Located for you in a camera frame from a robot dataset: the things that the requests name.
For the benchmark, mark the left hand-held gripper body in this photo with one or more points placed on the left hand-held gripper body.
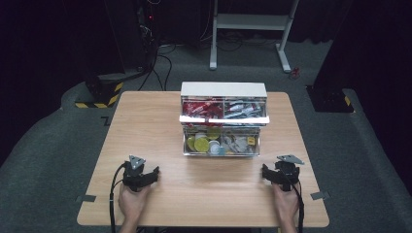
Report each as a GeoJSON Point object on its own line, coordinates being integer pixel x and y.
{"type": "Point", "coordinates": [134, 176]}

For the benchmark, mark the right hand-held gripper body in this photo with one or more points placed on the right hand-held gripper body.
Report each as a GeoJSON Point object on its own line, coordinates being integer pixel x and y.
{"type": "Point", "coordinates": [286, 174]}

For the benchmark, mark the clear drawer with white front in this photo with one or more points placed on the clear drawer with white front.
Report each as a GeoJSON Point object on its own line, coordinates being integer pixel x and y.
{"type": "Point", "coordinates": [223, 120]}

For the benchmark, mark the person's left hand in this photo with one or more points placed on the person's left hand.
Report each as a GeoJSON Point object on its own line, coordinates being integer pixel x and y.
{"type": "Point", "coordinates": [132, 204]}

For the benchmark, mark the person's right hand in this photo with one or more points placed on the person's right hand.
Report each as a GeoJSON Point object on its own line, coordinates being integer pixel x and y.
{"type": "Point", "coordinates": [285, 204]}

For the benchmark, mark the small yellow packet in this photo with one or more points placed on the small yellow packet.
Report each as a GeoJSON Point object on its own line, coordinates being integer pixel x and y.
{"type": "Point", "coordinates": [251, 140]}

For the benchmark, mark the grey tape piece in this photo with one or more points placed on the grey tape piece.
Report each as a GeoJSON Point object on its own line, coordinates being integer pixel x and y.
{"type": "Point", "coordinates": [320, 195]}
{"type": "Point", "coordinates": [86, 198]}

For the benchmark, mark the pile of clear white packets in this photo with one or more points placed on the pile of clear white packets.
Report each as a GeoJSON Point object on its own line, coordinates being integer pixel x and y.
{"type": "Point", "coordinates": [235, 143]}

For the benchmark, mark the large green round capsule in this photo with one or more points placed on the large green round capsule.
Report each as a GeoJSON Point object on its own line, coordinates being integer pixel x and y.
{"type": "Point", "coordinates": [201, 144]}

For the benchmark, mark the white round capsule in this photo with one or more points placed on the white round capsule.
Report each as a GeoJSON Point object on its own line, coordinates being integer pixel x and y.
{"type": "Point", "coordinates": [200, 135]}
{"type": "Point", "coordinates": [214, 147]}

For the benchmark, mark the pile of grey sachets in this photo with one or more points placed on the pile of grey sachets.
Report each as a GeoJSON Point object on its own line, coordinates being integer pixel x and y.
{"type": "Point", "coordinates": [244, 109]}

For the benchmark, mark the pile of red sachets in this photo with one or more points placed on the pile of red sachets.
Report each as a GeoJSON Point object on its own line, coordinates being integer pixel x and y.
{"type": "Point", "coordinates": [201, 108]}

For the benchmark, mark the black yellow striped stand base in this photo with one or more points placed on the black yellow striped stand base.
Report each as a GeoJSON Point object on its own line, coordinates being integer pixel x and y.
{"type": "Point", "coordinates": [103, 93]}

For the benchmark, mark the white drawer organizer case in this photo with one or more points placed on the white drawer organizer case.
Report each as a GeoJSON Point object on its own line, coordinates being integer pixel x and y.
{"type": "Point", "coordinates": [223, 89]}

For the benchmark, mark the small red clamp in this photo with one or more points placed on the small red clamp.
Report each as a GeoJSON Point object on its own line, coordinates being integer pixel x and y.
{"type": "Point", "coordinates": [294, 73]}

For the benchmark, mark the dark equipment rack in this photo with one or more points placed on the dark equipment rack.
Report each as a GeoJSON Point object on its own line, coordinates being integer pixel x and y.
{"type": "Point", "coordinates": [145, 29]}

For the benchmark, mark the white metal stand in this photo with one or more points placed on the white metal stand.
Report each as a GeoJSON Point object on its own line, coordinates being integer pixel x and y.
{"type": "Point", "coordinates": [249, 22]}

